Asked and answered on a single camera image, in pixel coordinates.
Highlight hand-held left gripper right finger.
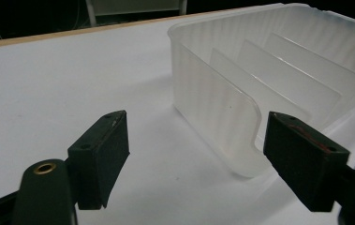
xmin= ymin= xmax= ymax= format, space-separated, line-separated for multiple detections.
xmin=262 ymin=111 xmax=355 ymax=225

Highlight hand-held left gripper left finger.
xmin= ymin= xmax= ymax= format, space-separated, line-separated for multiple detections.
xmin=11 ymin=109 xmax=131 ymax=225

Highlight translucent white plastic organizer bin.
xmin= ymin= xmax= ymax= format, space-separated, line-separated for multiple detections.
xmin=167 ymin=3 xmax=355 ymax=179

